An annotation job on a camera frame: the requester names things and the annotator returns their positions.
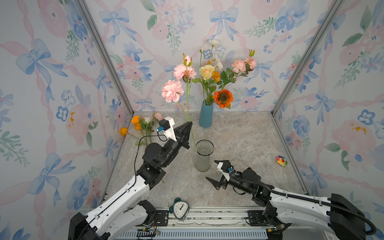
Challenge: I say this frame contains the clear glass vase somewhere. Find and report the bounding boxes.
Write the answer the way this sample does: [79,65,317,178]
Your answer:
[195,140,215,172]

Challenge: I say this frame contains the teal ceramic vase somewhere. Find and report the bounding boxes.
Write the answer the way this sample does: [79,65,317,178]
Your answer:
[199,101,214,128]

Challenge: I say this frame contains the orange ranunculus flower bunch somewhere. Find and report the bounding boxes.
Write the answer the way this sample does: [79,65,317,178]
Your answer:
[119,116,153,145]

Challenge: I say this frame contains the orange sunflower stem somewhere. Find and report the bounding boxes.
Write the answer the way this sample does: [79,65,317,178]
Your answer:
[213,89,234,109]

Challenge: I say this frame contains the cream yellow rose stem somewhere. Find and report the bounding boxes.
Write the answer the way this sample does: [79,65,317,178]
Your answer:
[192,65,217,106]

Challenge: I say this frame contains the orange poppy flower stem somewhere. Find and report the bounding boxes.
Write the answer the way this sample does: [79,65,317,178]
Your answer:
[208,58,223,104]

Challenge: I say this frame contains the white flower stem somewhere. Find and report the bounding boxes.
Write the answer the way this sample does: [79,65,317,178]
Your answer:
[199,39,224,103]

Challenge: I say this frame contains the pink carnation flower stem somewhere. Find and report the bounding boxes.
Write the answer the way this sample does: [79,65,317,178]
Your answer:
[217,50,258,90]

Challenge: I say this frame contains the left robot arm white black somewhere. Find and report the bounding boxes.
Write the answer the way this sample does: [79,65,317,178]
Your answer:
[68,117,193,240]

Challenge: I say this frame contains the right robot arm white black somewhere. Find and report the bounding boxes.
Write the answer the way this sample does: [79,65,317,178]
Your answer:
[207,160,378,240]

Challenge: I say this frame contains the pink rose flower stem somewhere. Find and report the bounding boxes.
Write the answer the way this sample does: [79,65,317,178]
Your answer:
[145,112,164,136]

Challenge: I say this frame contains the colourful small flower toy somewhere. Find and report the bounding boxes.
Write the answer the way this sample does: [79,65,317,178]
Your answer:
[276,156,288,167]

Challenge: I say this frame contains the teal alarm clock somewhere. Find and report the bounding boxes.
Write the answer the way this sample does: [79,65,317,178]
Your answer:
[169,198,190,221]

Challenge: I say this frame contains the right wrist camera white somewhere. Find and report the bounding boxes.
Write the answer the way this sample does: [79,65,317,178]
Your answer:
[217,166,234,182]

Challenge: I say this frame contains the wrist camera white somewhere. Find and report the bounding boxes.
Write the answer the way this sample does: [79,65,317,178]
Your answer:
[217,166,234,182]
[157,117,177,142]

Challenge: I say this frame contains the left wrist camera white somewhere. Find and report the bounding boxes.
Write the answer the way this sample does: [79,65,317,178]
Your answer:
[157,117,177,142]

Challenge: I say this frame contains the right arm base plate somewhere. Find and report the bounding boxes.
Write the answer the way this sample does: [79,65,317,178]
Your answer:
[246,210,286,228]

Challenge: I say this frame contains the aluminium rail frame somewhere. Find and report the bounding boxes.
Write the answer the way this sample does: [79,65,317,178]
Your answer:
[113,206,340,240]

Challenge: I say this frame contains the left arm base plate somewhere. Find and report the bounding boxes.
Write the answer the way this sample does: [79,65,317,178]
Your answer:
[142,210,169,228]

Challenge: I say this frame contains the black corrugated cable hose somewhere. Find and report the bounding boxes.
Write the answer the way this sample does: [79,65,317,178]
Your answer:
[229,173,377,236]

